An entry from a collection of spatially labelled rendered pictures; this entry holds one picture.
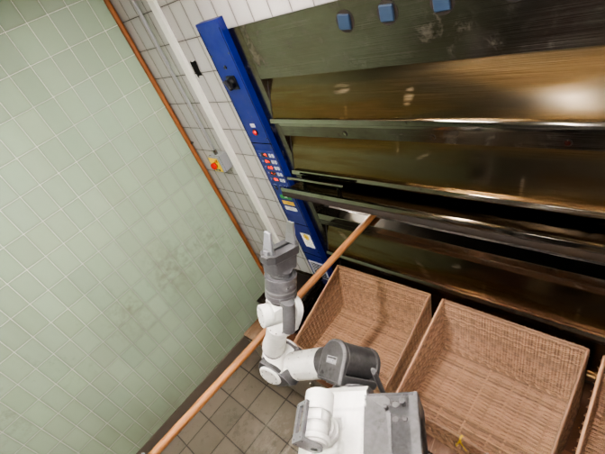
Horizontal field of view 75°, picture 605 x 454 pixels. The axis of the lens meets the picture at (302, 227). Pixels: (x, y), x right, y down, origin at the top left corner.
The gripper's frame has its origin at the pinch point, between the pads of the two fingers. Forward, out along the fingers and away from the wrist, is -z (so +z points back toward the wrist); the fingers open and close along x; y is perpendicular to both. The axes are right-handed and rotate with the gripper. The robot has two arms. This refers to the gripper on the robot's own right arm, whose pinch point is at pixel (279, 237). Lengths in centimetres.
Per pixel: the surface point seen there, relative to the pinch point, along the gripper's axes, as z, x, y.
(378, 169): -2, -64, 9
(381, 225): 28, -79, 14
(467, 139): -20, -57, -24
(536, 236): 2, -50, -49
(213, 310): 125, -68, 134
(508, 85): -36, -50, -34
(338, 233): 43, -86, 42
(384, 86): -33, -53, 3
